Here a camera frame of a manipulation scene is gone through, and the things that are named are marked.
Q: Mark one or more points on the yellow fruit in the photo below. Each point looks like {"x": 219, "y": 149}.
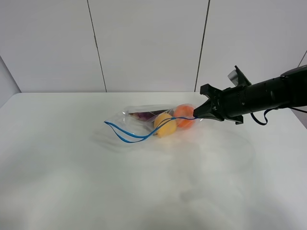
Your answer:
{"x": 165, "y": 125}

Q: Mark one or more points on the clear zip bag blue seal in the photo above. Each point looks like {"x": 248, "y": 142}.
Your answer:
{"x": 139, "y": 123}

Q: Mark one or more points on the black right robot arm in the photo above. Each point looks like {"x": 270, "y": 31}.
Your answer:
{"x": 286, "y": 91}

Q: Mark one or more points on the orange fruit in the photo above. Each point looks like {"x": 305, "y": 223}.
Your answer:
{"x": 184, "y": 114}

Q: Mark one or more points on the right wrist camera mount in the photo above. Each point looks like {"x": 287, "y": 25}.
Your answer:
{"x": 238, "y": 78}

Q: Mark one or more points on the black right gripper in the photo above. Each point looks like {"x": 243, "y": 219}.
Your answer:
{"x": 222, "y": 104}

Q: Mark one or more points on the purple eggplant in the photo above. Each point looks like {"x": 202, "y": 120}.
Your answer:
{"x": 146, "y": 116}

